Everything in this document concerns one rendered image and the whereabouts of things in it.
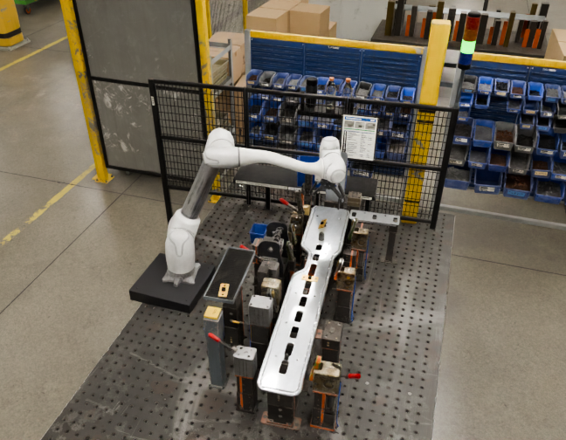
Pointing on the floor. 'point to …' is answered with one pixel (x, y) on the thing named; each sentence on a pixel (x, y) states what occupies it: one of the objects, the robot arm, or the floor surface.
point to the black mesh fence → (289, 137)
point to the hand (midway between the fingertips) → (326, 205)
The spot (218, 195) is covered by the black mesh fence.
